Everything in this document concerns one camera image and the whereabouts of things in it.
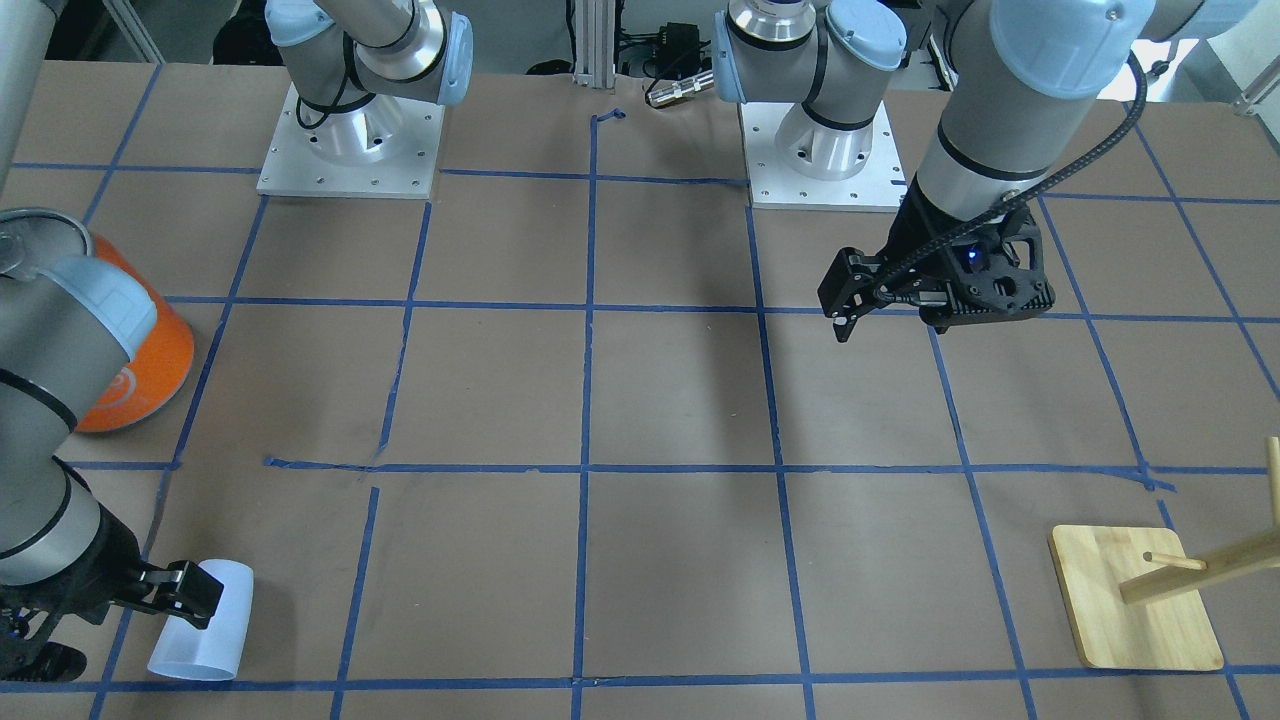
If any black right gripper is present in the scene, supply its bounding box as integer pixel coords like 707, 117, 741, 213
1, 510, 225, 682

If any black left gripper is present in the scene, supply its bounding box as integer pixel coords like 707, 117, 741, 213
817, 204, 1056, 343

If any light blue cup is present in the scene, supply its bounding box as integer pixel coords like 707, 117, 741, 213
147, 559, 255, 682

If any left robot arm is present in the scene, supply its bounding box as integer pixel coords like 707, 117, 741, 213
712, 1, 1254, 342

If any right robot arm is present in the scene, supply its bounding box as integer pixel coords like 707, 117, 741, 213
1, 1, 475, 683

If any orange can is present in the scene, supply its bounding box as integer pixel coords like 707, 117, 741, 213
0, 208, 196, 434

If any black power adapter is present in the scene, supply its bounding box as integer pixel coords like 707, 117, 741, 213
654, 22, 701, 77

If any wooden mug stand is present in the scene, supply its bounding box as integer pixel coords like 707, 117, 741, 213
1048, 437, 1280, 671

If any braided black cable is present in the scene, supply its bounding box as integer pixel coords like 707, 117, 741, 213
868, 55, 1149, 301

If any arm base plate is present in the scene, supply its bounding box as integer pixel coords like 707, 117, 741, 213
256, 87, 447, 200
740, 102, 909, 213

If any silver cable connector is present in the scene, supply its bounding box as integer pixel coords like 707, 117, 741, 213
645, 70, 716, 110

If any aluminium frame post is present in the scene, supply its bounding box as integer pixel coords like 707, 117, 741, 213
570, 0, 617, 91

